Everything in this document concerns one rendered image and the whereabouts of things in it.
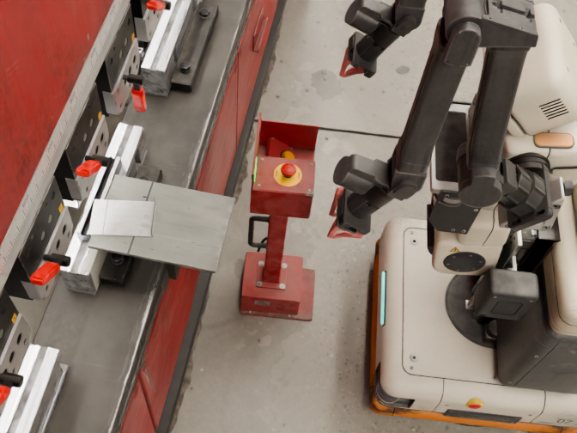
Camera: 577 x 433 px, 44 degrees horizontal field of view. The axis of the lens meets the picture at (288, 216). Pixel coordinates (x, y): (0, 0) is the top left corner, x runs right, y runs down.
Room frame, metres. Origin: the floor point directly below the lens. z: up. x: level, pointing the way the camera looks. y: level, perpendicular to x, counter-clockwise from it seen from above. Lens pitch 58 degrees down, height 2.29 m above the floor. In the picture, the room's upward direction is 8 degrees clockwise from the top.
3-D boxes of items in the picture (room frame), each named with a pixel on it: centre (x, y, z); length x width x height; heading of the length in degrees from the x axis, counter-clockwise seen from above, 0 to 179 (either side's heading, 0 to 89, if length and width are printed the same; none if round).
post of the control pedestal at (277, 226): (1.11, 0.03, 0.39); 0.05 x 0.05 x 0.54; 2
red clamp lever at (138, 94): (0.91, 0.33, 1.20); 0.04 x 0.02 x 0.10; 86
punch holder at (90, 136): (0.74, 0.40, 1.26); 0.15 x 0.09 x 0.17; 176
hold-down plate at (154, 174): (0.80, 0.34, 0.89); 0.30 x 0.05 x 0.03; 176
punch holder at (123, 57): (0.94, 0.39, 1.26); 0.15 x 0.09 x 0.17; 176
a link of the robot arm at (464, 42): (0.81, -0.21, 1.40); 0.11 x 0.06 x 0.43; 1
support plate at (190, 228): (0.75, 0.25, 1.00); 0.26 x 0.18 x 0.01; 86
